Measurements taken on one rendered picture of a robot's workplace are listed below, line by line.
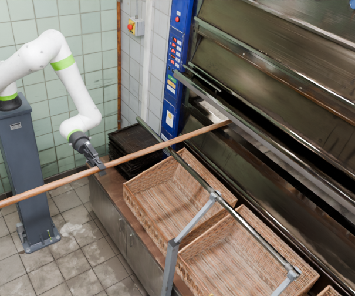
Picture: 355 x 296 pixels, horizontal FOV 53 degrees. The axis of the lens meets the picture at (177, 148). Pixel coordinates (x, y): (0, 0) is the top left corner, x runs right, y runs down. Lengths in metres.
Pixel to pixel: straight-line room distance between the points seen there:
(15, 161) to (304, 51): 1.73
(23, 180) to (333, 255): 1.85
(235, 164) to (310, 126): 0.61
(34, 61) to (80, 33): 1.10
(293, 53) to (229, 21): 0.40
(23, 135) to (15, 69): 0.60
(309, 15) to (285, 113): 0.43
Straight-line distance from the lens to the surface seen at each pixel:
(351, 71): 1.52
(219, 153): 2.17
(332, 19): 1.54
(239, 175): 2.09
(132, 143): 2.43
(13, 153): 2.33
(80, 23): 2.74
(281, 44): 1.67
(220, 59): 1.98
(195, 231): 2.08
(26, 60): 1.70
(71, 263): 2.85
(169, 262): 1.85
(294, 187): 1.85
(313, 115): 1.66
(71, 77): 1.87
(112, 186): 2.51
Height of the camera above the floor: 2.37
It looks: 39 degrees down
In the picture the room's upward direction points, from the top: 7 degrees clockwise
